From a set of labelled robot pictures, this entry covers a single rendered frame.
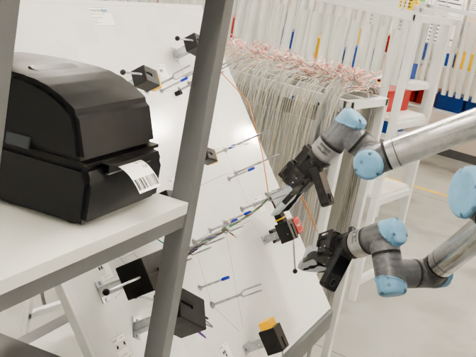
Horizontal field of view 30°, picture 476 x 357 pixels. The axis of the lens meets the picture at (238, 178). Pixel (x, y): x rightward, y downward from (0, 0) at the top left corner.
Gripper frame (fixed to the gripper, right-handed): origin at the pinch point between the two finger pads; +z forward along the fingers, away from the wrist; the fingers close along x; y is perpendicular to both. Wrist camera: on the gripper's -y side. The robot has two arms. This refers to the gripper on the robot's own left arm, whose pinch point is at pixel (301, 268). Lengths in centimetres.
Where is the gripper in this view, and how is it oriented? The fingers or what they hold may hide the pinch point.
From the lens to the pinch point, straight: 250.3
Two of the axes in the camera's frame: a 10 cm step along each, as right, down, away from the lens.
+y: 2.1, -8.1, 5.4
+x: -7.4, -5.0, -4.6
